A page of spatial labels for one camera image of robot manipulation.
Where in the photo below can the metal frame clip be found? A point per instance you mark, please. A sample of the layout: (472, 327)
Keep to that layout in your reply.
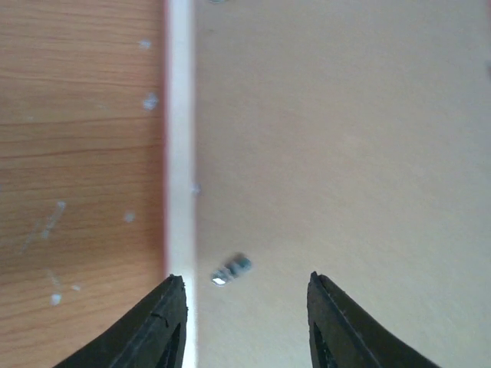
(233, 267)

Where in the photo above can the pink picture frame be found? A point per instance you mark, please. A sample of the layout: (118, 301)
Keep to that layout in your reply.
(178, 103)

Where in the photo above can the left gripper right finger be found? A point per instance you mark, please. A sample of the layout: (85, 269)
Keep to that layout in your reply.
(343, 335)

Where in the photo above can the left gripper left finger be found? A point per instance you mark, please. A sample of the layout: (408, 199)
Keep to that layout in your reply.
(151, 334)

